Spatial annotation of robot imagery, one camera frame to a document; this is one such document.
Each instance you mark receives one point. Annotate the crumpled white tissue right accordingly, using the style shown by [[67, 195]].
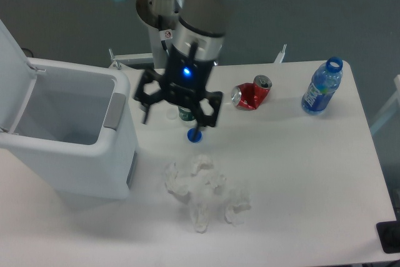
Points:
[[238, 201]]

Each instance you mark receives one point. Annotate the blue plastic bottle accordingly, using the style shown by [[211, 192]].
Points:
[[324, 83]]

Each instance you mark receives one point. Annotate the crushed red soda can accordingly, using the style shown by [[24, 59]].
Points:
[[249, 96]]

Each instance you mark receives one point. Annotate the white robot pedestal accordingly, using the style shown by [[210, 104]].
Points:
[[156, 42]]

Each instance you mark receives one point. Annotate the white bottle cap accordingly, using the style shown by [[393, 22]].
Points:
[[171, 114]]

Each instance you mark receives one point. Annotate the white push-button trash can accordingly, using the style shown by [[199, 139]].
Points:
[[69, 123]]

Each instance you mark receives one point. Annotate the blue bottle cap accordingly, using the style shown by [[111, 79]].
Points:
[[194, 135]]

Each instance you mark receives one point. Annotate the black device table corner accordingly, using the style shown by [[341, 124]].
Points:
[[388, 233]]

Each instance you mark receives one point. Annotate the crumpled white tissue left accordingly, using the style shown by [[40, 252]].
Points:
[[171, 181]]

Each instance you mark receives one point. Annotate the crumpled white tissue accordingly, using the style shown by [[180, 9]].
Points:
[[238, 201], [214, 179], [199, 215], [171, 181], [201, 162]]

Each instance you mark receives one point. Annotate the clear green-label plastic bottle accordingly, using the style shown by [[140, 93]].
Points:
[[185, 114]]

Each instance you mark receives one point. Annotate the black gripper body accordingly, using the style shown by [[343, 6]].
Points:
[[185, 78]]

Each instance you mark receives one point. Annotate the crumpled white tissue top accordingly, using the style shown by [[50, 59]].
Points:
[[201, 162]]

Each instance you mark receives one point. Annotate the crumpled white tissue bottom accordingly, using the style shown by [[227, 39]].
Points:
[[199, 215]]

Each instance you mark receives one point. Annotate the crumpled white tissue middle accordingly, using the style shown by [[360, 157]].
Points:
[[214, 179]]

